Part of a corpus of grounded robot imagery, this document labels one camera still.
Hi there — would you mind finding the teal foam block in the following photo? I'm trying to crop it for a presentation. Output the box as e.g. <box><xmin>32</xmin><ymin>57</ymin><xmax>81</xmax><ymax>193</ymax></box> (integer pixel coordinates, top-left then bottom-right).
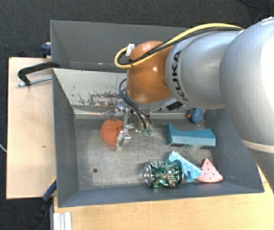
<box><xmin>164</xmin><ymin>122</ymin><xmax>216</xmax><ymax>147</ymax></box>

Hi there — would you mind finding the grey metal bin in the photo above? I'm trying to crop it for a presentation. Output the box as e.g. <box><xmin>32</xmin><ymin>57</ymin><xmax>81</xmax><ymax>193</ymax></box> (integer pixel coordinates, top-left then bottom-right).
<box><xmin>49</xmin><ymin>20</ymin><xmax>265</xmax><ymax>208</ymax></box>

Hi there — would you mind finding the orange mesh scouring pad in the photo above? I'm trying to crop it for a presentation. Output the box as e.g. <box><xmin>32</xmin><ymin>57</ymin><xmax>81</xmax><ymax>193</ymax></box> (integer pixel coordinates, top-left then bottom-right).
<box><xmin>100</xmin><ymin>118</ymin><xmax>125</xmax><ymax>146</ymax></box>

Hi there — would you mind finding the blue round toy bird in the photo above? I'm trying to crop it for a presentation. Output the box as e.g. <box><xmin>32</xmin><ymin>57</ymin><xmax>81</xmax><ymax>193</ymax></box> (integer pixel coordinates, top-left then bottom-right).
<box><xmin>186</xmin><ymin>108</ymin><xmax>204</xmax><ymax>124</ymax></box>

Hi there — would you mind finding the pink toy watermelon slice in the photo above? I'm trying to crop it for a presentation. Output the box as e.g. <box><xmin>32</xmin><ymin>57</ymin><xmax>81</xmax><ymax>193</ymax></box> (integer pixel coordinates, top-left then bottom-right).
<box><xmin>196</xmin><ymin>158</ymin><xmax>224</xmax><ymax>184</ymax></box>

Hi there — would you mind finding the light blue sponge cloth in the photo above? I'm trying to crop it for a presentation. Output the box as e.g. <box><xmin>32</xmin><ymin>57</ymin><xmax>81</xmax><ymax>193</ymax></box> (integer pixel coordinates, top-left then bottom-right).
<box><xmin>167</xmin><ymin>150</ymin><xmax>203</xmax><ymax>183</ymax></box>

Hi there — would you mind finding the pale wood board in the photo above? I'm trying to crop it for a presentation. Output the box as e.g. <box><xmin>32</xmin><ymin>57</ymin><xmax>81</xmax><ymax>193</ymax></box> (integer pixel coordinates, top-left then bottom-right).
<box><xmin>6</xmin><ymin>57</ymin><xmax>57</xmax><ymax>200</ymax></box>

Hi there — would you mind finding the crushed green drink can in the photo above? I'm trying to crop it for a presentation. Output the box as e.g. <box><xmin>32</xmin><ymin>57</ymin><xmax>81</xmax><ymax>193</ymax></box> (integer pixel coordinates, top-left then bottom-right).
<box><xmin>143</xmin><ymin>161</ymin><xmax>184</xmax><ymax>189</ymax></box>

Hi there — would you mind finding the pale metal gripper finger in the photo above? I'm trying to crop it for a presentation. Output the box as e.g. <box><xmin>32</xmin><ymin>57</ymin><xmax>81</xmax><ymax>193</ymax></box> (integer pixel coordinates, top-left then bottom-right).
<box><xmin>132</xmin><ymin>115</ymin><xmax>141</xmax><ymax>133</ymax></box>
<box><xmin>116</xmin><ymin>127</ymin><xmax>132</xmax><ymax>151</ymax></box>

